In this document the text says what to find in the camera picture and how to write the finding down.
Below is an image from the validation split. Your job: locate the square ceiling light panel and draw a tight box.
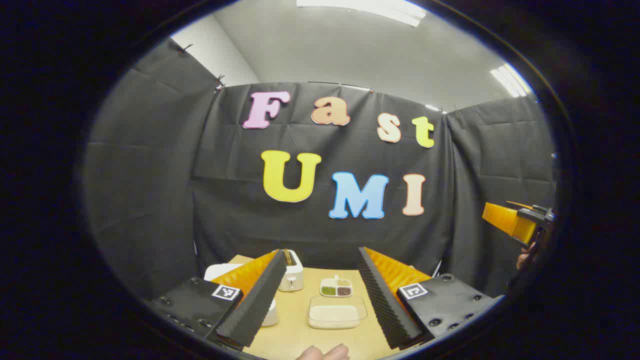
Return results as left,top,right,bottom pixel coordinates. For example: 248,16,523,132
490,63,535,98

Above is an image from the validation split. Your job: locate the white toaster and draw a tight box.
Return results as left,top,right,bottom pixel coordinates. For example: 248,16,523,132
276,249,305,293

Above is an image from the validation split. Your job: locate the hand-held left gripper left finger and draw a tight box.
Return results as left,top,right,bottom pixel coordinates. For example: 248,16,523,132
145,249,288,348

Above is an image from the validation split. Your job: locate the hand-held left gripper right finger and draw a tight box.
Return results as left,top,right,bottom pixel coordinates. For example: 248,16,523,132
357,246,506,350

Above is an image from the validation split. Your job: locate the divided white bean dish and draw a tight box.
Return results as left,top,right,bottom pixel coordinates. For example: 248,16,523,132
320,274,354,298

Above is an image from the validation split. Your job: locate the long ceiling light panel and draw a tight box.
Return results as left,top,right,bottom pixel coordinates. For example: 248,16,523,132
296,0,427,27

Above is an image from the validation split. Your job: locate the white rice cooker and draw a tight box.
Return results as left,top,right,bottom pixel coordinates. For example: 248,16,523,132
204,262,279,327

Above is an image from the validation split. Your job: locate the clear rice container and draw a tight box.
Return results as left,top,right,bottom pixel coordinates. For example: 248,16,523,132
308,295,368,330

